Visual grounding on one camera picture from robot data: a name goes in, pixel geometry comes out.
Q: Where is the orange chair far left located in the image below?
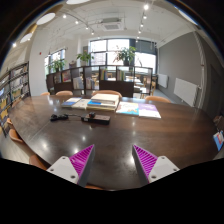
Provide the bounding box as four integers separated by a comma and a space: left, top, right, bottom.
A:
56, 90, 73, 96

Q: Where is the potted plant right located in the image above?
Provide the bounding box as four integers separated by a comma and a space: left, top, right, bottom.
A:
115, 46, 136, 66

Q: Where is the colourful illustrated book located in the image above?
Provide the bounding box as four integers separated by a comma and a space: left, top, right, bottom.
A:
116, 102, 139, 116

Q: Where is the black charger plug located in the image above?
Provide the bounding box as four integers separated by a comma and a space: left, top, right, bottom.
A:
88, 112, 96, 119

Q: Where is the dark low bookshelf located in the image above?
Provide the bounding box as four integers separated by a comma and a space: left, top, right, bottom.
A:
46, 65, 153, 97

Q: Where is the white wall radiator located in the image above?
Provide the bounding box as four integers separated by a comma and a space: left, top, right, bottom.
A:
174, 78, 198, 106

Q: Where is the black charger cable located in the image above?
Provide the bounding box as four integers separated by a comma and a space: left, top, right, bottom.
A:
49, 113, 83, 122

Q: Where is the ceiling air conditioner vent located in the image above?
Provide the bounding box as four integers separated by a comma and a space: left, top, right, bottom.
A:
100, 18, 123, 31

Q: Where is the orange chair far centre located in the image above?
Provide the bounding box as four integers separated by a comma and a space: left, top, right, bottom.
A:
92, 90, 122, 98

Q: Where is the blue cover book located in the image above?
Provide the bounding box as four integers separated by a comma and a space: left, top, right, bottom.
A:
61, 97, 80, 107

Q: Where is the orange chair far right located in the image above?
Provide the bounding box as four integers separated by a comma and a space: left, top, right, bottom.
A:
145, 96, 171, 103

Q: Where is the orange chair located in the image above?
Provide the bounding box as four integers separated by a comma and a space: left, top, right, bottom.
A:
145, 96, 171, 103
92, 90, 122, 98
56, 90, 73, 96
9, 129, 49, 170

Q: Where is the potted plant centre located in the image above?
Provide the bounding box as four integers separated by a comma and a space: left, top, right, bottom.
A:
76, 51, 93, 65

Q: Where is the potted plant left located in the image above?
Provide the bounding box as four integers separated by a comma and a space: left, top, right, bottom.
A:
48, 59, 65, 72

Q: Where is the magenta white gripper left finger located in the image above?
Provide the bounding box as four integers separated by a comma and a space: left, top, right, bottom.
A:
47, 145, 95, 187

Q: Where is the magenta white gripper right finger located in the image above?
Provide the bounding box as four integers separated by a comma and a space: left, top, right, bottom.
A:
132, 145, 179, 186

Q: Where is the stack of books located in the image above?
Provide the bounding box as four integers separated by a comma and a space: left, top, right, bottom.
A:
87, 94, 119, 110

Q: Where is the purple white book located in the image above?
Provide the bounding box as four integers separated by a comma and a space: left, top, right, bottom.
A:
139, 104, 161, 119

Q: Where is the potted plant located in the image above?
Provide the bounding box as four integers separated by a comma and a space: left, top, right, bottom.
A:
115, 46, 136, 66
76, 51, 93, 65
48, 59, 65, 72

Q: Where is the black power strip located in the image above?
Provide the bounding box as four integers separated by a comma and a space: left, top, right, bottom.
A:
81, 114, 110, 125

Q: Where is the orange chair left near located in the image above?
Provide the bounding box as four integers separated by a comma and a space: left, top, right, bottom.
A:
9, 129, 49, 170

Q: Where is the left wall bookshelf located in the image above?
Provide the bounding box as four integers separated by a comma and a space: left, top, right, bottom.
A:
0, 62, 30, 135

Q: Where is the pale cover book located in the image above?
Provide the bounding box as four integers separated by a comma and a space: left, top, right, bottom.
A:
73, 99, 89, 109

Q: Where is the blue item right edge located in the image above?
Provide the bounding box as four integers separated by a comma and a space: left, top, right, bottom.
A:
213, 131, 224, 150

